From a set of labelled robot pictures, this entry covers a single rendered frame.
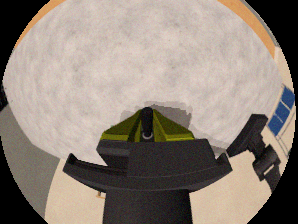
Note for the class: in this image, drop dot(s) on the green bench vise with handwheel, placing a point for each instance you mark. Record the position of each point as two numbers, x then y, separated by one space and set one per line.
147 125

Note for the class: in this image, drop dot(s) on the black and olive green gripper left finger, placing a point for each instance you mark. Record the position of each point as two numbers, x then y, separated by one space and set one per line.
126 129

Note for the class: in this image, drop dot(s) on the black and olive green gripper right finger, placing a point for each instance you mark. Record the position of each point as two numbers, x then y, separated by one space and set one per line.
167 130

